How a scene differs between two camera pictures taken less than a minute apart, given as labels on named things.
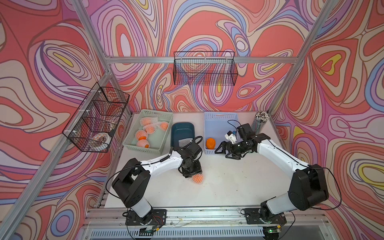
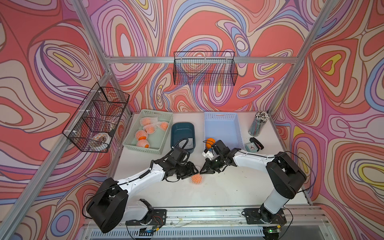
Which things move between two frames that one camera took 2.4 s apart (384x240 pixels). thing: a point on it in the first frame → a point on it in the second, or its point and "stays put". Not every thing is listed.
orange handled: [210, 143] stays put
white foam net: [183, 142] stays put
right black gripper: [223, 145] → [209, 168]
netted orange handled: [197, 178] stays put
